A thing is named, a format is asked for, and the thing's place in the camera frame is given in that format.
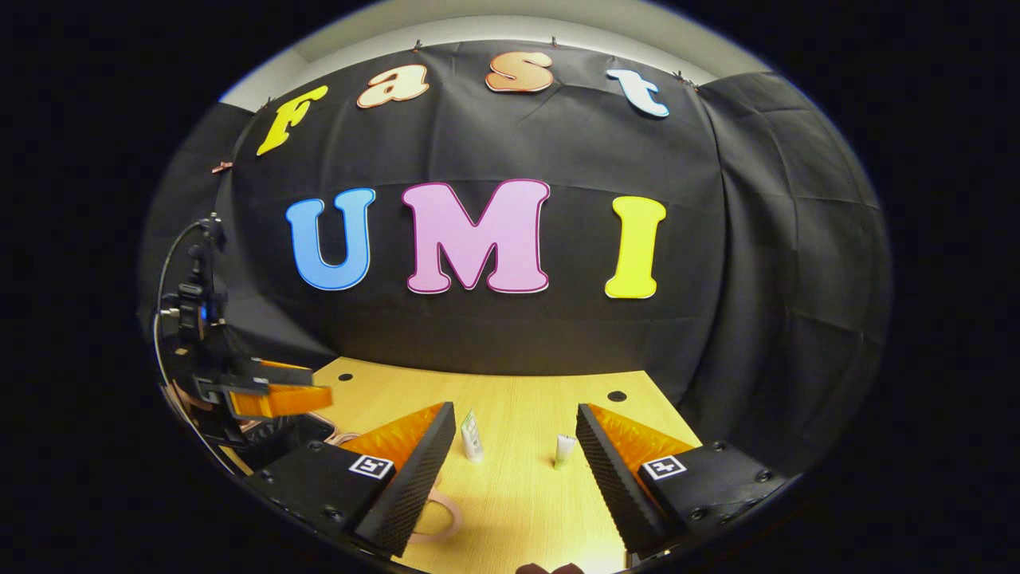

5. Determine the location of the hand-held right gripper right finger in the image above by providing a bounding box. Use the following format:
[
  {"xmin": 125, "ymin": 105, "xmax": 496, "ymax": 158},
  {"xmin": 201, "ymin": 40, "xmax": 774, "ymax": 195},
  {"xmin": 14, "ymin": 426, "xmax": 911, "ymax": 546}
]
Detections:
[{"xmin": 575, "ymin": 403, "xmax": 791, "ymax": 559}]

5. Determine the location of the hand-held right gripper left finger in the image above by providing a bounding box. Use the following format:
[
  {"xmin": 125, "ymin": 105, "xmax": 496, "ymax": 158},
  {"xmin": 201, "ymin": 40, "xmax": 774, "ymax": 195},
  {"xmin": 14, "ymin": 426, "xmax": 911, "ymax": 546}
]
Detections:
[{"xmin": 243, "ymin": 401, "xmax": 458, "ymax": 559}]

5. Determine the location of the white tube with green label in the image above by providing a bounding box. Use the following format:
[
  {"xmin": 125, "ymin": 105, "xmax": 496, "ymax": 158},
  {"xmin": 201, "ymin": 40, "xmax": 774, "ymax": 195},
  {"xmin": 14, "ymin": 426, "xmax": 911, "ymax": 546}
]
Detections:
[{"xmin": 461, "ymin": 411, "xmax": 485, "ymax": 463}]

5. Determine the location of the black backdrop cloth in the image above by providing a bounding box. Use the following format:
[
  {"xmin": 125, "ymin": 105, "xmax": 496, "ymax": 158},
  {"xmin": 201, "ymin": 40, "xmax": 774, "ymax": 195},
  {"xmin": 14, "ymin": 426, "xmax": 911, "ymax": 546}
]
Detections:
[{"xmin": 139, "ymin": 38, "xmax": 893, "ymax": 479}]

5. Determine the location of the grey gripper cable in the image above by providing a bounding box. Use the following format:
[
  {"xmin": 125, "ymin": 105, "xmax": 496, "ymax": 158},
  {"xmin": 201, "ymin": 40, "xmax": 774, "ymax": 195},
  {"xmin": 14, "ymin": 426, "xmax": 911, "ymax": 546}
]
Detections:
[{"xmin": 153, "ymin": 217, "xmax": 220, "ymax": 447}]

